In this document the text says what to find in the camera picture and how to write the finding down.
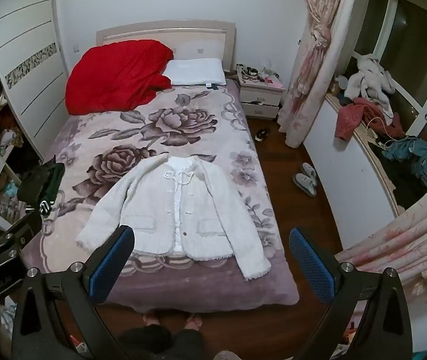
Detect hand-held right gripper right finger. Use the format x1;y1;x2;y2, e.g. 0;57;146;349
288;227;413;360

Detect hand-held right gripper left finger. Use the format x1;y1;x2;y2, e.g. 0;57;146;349
11;225;136;360

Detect white fuzzy cardigan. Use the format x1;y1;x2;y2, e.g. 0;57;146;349
76;154;273;281

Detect dark green folded clothes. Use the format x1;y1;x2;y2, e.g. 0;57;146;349
17;157;66;218

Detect grey slipper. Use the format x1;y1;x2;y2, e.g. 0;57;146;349
293;172;317;198
301;162;319;186

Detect person's legs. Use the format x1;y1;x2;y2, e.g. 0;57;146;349
118;313;204;360

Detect loose pink floral curtain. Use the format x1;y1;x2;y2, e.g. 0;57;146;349
333;184;427;331

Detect teal garment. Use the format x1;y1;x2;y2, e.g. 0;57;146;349
384;136;427;190

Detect pink red garment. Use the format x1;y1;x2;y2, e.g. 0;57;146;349
334;97;406;142

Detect floral plush blanket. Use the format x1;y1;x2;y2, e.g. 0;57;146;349
40;82;300;314

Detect white sliding-door wardrobe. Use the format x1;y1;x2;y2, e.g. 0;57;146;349
0;0;68;158

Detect white nightstand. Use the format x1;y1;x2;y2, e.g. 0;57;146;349
239;79;286;121

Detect red quilt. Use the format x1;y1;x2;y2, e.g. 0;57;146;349
65;39;174;116

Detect white fluffy garment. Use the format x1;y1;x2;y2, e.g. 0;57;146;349
344;54;396;117

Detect clutter of small toiletries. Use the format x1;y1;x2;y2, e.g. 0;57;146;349
236;64;283;84

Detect white pillow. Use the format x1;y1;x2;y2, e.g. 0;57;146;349
162;58;227;87

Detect tied pink floral curtain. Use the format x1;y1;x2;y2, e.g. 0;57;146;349
276;0;353;149

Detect beige bed headboard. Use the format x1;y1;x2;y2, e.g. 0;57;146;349
96;20;237;79

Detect white cable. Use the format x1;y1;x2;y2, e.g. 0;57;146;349
363;116;398;151

